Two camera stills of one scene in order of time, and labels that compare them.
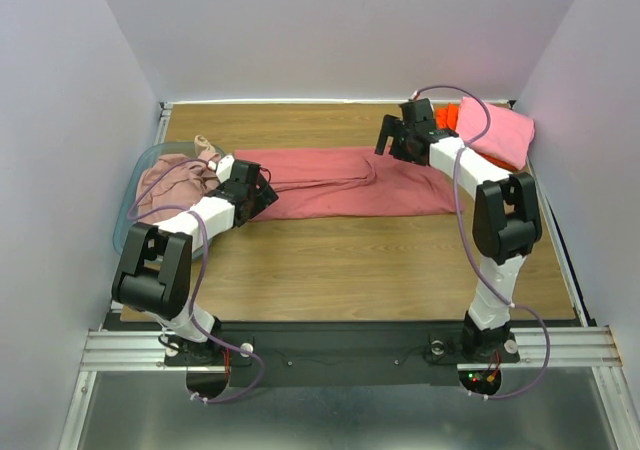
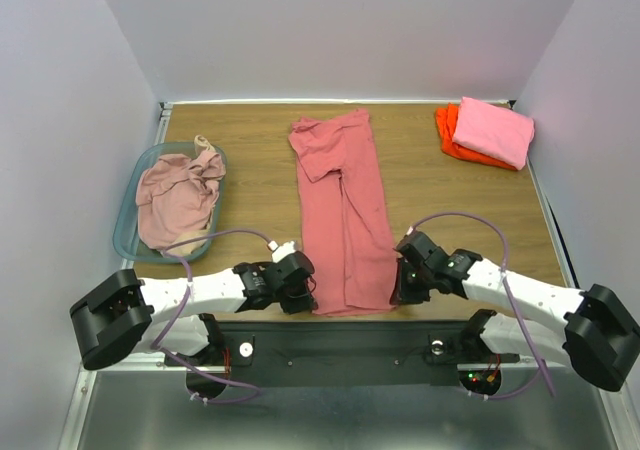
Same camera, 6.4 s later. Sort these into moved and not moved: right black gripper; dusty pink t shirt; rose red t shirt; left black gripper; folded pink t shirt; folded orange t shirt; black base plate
Moved: rose red t shirt; right black gripper; left black gripper
Not moved: folded orange t shirt; black base plate; folded pink t shirt; dusty pink t shirt
